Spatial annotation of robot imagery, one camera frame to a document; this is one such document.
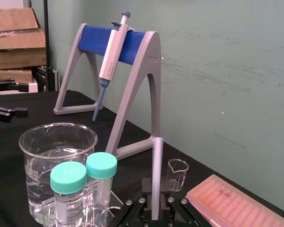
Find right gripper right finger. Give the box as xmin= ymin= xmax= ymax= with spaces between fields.
xmin=159 ymin=188 xmax=205 ymax=227

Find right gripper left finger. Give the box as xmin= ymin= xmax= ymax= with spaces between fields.
xmin=113 ymin=178 xmax=155 ymax=227

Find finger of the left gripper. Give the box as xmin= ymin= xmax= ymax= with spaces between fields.
xmin=0 ymin=105 xmax=28 ymax=124
xmin=0 ymin=79 xmax=29 ymax=95

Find pale grey stirring rod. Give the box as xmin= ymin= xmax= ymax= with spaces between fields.
xmin=151 ymin=136 xmax=165 ymax=221

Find flat cardboard box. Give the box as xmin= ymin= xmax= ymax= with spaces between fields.
xmin=0 ymin=68 xmax=34 ymax=84

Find clear acrylic tube rack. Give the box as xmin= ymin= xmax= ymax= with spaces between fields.
xmin=41 ymin=186 xmax=124 ymax=227

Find black table cloth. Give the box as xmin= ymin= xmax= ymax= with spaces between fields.
xmin=0 ymin=90 xmax=284 ymax=227

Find black and white boxes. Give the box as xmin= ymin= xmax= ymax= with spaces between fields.
xmin=27 ymin=66 xmax=60 ymax=93

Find small glass beaker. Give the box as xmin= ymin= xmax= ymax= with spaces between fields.
xmin=168 ymin=158 xmax=190 ymax=192

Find large open cardboard box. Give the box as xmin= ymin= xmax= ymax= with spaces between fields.
xmin=0 ymin=7 xmax=47 ymax=70

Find pink pipette tip box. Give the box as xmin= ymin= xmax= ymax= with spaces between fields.
xmin=185 ymin=174 xmax=284 ymax=227

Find large glass beaker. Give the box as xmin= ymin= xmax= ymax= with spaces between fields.
xmin=18 ymin=122 xmax=98 ymax=225

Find teal capped sample tube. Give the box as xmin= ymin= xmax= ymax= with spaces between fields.
xmin=50 ymin=161 xmax=88 ymax=226
xmin=85 ymin=151 xmax=118 ymax=215

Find black vertical pole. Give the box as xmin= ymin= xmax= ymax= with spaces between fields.
xmin=43 ymin=0 xmax=51 ymax=67

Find white pipette blue tip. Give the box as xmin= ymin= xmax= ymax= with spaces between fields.
xmin=92 ymin=9 xmax=131 ymax=125

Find grey pipette stand blue bar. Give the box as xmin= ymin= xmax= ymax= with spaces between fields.
xmin=53 ymin=23 xmax=162 ymax=162

